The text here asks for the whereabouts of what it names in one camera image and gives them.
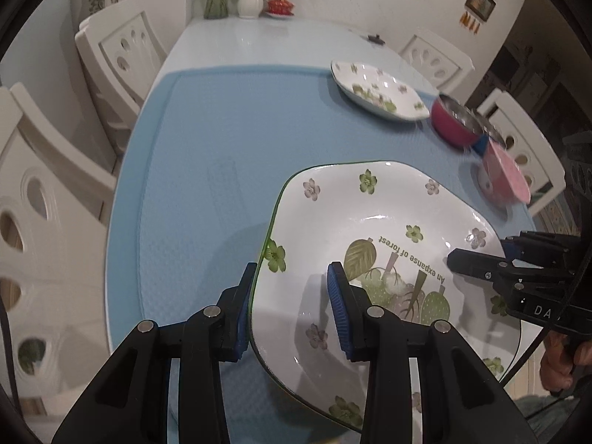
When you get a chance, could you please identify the pink bowl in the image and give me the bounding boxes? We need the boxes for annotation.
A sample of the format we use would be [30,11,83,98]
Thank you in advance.
[472,139,532,205]

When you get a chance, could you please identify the person's right hand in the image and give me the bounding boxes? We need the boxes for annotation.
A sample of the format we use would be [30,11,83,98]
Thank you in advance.
[540,333,579,391]

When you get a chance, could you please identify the white carved dining chair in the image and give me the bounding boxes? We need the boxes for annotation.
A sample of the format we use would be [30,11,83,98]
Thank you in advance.
[398,33,473,93]
[0,82,118,398]
[74,0,168,116]
[476,88,567,216]

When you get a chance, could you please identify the red lidded teacup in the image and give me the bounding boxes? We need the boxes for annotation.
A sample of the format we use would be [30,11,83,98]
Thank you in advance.
[266,0,296,18]

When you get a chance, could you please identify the patterned seat cushion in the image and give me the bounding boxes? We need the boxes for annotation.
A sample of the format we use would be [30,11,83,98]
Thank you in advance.
[532,180,583,236]

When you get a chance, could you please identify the large white floral plate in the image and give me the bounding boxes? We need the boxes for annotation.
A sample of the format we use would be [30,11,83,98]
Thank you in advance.
[250,160,522,431]

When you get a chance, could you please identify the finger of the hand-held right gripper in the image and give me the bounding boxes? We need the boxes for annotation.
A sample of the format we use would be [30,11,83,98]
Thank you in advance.
[447,248,525,290]
[500,230,572,264]

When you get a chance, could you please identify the framed wall picture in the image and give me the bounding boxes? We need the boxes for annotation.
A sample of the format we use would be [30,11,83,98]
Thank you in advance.
[465,0,497,21]

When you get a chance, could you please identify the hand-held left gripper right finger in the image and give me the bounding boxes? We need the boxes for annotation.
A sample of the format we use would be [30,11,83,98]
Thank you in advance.
[326,261,539,444]

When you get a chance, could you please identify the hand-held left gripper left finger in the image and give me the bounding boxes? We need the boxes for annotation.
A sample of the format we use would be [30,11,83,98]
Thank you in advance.
[51,262,258,444]

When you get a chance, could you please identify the light blue table mat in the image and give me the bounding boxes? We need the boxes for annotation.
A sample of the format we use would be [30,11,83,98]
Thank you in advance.
[105,65,537,444]

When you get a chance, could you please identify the red steel-lined bowl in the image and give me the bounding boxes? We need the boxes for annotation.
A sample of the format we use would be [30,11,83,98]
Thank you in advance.
[430,93,507,149]

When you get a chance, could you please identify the orange hanging ornaments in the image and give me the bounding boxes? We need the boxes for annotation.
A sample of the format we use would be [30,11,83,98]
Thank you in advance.
[459,11,482,34]

